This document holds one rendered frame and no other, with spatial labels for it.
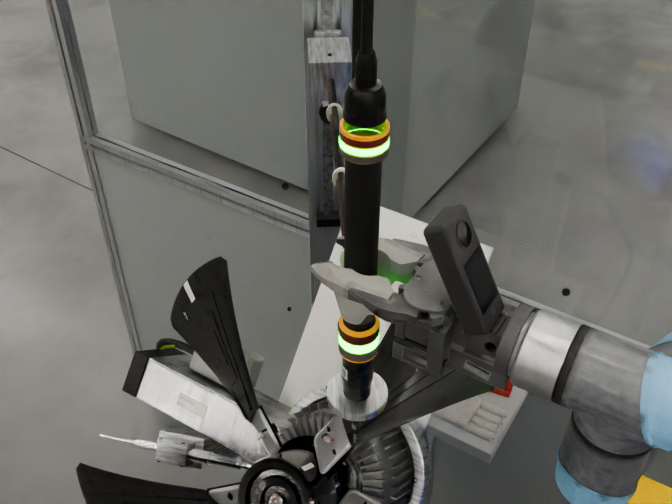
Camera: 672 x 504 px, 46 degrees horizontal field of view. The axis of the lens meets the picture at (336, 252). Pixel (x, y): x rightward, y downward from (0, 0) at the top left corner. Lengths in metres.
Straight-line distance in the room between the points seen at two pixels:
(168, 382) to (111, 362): 1.62
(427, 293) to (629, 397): 0.19
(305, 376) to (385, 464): 0.24
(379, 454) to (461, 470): 1.00
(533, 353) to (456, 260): 0.10
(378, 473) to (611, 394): 0.60
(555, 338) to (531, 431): 1.27
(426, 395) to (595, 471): 0.33
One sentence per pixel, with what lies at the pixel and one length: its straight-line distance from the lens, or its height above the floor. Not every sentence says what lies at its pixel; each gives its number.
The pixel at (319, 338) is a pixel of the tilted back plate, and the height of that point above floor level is 1.17.
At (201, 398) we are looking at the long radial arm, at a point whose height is 1.13.
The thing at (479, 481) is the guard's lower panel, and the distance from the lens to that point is 2.22.
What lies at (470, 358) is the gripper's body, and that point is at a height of 1.62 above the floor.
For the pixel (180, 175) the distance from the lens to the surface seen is 2.08.
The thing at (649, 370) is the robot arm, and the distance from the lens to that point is 0.71.
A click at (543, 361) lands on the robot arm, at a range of 0.71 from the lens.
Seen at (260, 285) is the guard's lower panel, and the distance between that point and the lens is 2.14.
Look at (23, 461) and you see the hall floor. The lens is 2.82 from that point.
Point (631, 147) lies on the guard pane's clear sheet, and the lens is 1.44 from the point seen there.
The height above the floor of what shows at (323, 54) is 1.58.
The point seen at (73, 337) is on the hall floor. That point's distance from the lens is 3.13.
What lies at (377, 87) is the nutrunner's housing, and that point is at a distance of 0.66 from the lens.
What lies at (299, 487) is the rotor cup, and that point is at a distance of 1.11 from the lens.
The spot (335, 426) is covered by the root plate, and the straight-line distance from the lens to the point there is 1.15.
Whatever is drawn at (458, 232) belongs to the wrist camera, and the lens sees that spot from 0.68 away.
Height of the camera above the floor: 2.18
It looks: 41 degrees down
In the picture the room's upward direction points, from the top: straight up
